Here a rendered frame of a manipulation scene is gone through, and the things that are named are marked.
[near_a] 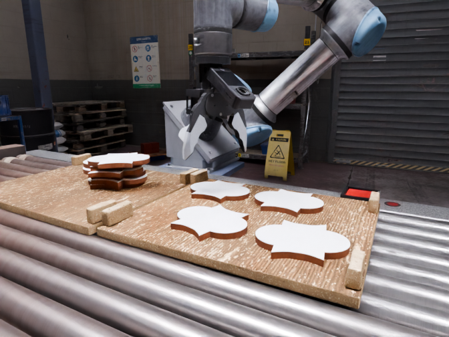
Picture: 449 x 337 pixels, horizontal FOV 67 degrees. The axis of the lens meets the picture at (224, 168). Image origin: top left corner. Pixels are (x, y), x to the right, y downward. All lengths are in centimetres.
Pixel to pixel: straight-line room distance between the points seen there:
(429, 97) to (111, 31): 536
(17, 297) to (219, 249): 26
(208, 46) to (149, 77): 583
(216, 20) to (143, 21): 596
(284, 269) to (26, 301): 31
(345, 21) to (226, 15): 43
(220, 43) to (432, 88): 475
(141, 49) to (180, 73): 89
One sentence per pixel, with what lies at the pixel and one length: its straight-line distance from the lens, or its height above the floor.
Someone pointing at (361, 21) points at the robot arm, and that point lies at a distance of 101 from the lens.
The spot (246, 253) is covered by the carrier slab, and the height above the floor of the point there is 94.
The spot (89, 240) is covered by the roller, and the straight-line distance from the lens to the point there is 61.
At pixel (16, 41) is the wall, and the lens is 647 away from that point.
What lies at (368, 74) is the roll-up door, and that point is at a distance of 526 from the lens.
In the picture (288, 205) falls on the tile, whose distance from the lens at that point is 64.
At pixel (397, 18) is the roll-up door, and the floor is 201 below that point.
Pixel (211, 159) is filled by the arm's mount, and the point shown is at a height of 92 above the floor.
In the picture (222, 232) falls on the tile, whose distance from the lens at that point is 52.
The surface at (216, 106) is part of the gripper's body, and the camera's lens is 68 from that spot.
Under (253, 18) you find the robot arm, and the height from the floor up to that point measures 130.
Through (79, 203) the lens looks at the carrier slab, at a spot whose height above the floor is 94.
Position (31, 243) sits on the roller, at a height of 92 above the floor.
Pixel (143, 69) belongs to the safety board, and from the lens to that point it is 656.
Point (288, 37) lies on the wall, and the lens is 547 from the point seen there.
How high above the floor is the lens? 117
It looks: 14 degrees down
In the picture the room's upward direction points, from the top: straight up
